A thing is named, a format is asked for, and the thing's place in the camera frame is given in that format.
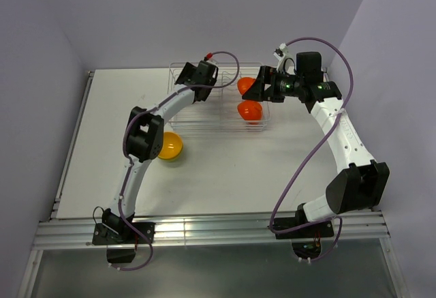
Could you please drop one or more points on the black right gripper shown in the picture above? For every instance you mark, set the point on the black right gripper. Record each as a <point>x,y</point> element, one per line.
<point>267,75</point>

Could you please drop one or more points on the orange bowl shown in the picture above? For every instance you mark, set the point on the orange bowl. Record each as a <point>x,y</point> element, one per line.
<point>244,84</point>

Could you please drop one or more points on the orange bowl carried to rack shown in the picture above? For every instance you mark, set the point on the orange bowl carried to rack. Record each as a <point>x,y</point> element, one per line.
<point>250,111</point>

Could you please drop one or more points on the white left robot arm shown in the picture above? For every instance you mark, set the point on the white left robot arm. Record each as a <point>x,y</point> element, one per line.
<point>144,139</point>

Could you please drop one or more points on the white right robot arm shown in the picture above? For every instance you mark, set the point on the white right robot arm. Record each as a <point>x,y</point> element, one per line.
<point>361,180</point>

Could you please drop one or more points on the green bowl under yellow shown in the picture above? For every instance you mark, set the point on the green bowl under yellow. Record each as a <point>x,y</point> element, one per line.
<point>170,153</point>

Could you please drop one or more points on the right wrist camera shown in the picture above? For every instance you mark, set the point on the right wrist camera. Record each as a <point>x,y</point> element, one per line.
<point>284,57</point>

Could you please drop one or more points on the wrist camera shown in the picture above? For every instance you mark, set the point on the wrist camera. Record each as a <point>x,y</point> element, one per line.
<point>284,57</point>
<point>209,59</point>

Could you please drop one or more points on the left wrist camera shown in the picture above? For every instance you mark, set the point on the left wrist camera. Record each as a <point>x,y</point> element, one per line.
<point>209,59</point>

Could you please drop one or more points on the aluminium table edge rail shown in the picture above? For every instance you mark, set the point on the aluminium table edge rail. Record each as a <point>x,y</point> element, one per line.
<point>223,229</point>

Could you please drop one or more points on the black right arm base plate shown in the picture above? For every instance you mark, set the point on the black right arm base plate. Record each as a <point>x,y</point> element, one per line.
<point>288,228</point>

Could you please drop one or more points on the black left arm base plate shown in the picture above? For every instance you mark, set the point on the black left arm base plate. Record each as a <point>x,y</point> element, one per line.
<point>104,236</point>

